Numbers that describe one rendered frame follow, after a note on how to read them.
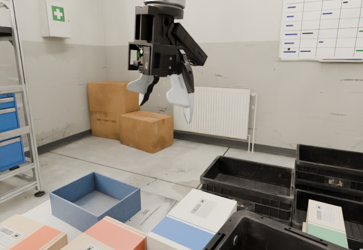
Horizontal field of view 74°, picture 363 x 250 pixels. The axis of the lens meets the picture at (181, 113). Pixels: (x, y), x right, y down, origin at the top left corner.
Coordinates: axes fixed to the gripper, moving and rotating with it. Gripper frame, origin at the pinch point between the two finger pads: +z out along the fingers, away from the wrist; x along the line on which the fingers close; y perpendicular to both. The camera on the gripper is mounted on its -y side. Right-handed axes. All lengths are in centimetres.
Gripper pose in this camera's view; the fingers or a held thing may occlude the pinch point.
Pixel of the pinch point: (165, 114)
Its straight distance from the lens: 49.8
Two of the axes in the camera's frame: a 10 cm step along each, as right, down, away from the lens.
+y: -6.9, 1.3, -7.1
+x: 7.1, 2.5, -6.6
